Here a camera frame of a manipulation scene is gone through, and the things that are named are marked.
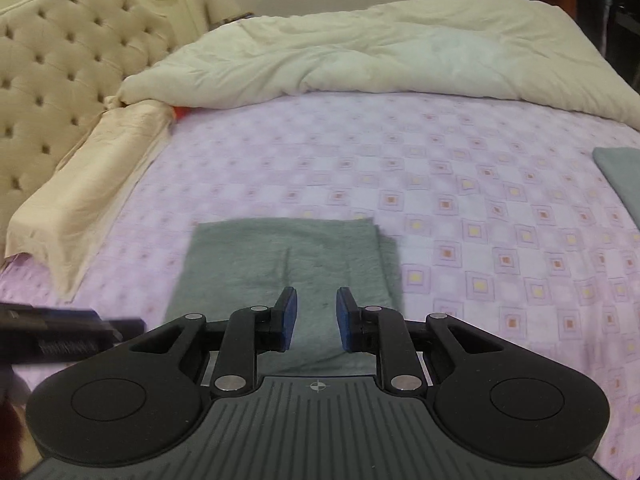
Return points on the purple patterned bed sheet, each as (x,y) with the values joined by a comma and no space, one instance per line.
(500,215)

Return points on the bedside lamp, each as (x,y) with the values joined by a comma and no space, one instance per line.
(220,12)

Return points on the red item under duvet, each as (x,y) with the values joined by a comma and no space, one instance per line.
(181,112)

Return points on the beige tufted headboard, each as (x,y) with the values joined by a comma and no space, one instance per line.
(61,62)

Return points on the folded light grey garment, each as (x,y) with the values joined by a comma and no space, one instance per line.
(621,168)

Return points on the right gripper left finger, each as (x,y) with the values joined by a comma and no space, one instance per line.
(186,343)

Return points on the grey pants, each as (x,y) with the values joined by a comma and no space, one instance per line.
(248,262)

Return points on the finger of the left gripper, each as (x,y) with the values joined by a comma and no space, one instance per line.
(124,329)

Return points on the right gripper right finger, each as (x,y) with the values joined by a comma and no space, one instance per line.
(410,356)

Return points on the beige satin pillow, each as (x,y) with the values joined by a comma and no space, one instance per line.
(64,224)

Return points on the cream white duvet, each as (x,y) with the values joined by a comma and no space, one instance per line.
(520,50)

